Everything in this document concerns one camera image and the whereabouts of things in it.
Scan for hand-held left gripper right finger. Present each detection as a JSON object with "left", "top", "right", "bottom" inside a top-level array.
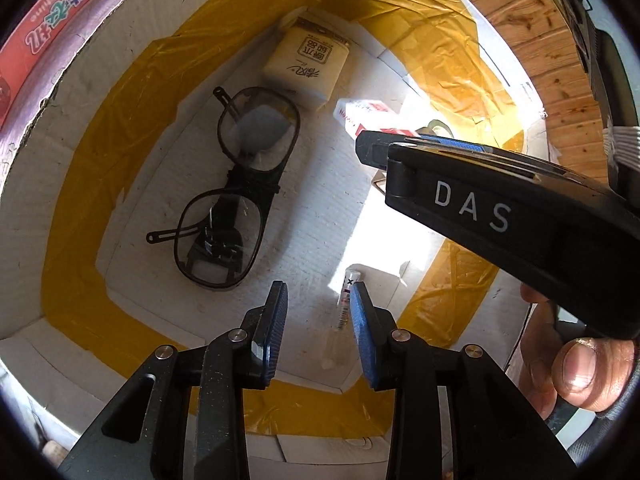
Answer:
[{"left": 349, "top": 281, "right": 578, "bottom": 480}]

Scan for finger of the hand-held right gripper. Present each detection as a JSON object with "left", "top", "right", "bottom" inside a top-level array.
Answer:
[
  {"left": 542, "top": 0, "right": 626, "bottom": 128},
  {"left": 355, "top": 130, "right": 487, "bottom": 169}
]

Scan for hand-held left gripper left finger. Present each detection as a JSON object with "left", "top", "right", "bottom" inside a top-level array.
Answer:
[{"left": 60, "top": 281, "right": 290, "bottom": 480}]

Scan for clear labelled pen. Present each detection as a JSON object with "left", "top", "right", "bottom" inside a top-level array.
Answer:
[{"left": 322, "top": 267, "right": 365, "bottom": 371}]

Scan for red white staples box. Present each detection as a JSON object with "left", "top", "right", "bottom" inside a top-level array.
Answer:
[{"left": 333, "top": 99, "right": 418, "bottom": 140}]

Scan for white cardboard box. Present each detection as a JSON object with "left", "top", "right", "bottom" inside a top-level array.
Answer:
[{"left": 0, "top": 0, "right": 556, "bottom": 480}]

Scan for black binder clip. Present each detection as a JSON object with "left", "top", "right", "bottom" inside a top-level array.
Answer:
[{"left": 186, "top": 225, "right": 246, "bottom": 273}]

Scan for white tissue packet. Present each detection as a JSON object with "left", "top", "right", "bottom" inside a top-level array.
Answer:
[{"left": 262, "top": 16, "right": 351, "bottom": 109}]

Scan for black frame glasses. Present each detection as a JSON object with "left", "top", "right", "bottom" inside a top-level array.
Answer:
[{"left": 146, "top": 86, "right": 302, "bottom": 291}]

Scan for person's right hand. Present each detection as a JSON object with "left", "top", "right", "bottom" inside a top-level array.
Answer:
[{"left": 519, "top": 282, "right": 640, "bottom": 421}]

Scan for wooden headboard panel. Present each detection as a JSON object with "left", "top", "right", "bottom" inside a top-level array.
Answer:
[{"left": 430, "top": 0, "right": 616, "bottom": 181}]

